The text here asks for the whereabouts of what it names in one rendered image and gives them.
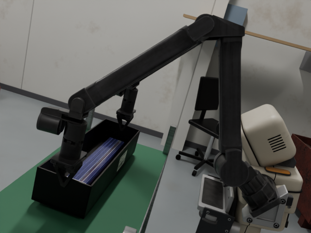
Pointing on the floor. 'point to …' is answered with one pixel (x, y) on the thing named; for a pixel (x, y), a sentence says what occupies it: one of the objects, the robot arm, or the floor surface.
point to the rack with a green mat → (147, 199)
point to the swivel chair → (206, 86)
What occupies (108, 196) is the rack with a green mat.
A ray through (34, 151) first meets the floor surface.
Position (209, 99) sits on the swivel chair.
